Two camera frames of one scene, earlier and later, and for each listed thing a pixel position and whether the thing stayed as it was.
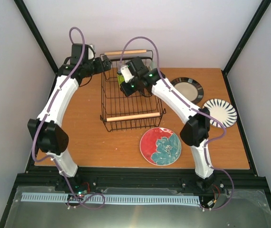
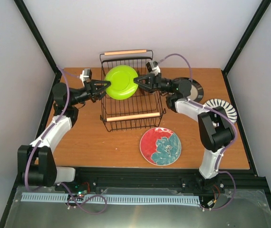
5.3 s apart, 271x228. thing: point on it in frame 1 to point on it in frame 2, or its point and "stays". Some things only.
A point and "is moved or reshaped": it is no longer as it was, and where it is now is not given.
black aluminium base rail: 240,179 stays
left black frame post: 27,19 stays
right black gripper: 126,92 to 150,80
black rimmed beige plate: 189,88 stays
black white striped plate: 221,110 stays
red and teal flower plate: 160,146 stays
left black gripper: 99,68 to 90,86
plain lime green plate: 120,79 is moved or reshaped
